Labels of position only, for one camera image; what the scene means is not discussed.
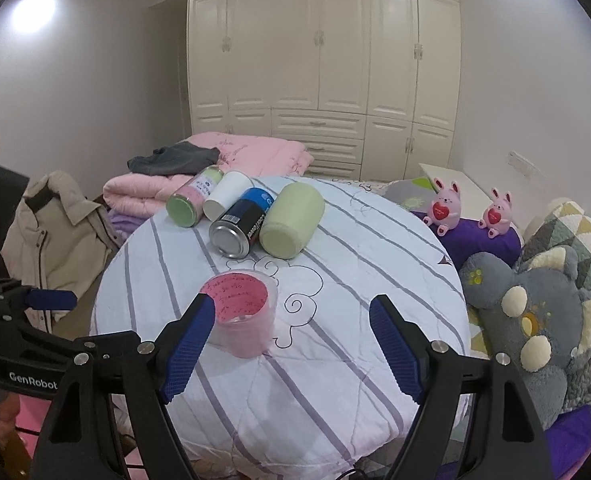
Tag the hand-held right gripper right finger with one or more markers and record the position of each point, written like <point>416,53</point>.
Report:
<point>395,350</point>

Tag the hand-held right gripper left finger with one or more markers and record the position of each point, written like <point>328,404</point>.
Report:
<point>190,347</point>

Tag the pink clear plastic cup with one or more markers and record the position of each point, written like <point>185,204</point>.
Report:
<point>245,332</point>

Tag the white paper cup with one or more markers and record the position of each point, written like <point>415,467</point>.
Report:
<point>228,190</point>

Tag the pale green cup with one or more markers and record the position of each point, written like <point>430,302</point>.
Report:
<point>290,215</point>

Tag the beige jacket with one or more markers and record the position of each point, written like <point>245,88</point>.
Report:
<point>60,240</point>

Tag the lilac folded blanket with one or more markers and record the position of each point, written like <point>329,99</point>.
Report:
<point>125,227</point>

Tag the purple cushion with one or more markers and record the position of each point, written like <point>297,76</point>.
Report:
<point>470,247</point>

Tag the black and blue can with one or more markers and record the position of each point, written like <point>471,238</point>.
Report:
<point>240,220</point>

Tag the green-lidded pink jar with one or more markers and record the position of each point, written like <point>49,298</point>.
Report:
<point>190,200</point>

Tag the grey plush bear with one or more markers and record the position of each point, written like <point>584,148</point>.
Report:
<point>540,310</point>

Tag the pink bunny toy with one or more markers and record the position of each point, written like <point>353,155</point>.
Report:
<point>444,207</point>
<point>496,215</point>

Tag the grey plush pillow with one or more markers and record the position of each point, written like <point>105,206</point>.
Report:
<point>410,192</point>

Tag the white board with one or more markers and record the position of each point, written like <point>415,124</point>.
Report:
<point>468,187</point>

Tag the dark grey clothing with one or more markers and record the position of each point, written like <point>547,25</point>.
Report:
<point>175,160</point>

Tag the purple bed sheet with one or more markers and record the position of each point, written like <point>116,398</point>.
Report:
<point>570,440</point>

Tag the pink folded quilt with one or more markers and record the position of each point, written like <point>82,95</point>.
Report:
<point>255,152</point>

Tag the white wardrobe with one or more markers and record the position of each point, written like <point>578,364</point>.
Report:
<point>325,60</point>

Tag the white wall socket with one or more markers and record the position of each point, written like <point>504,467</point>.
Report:
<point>520,163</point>

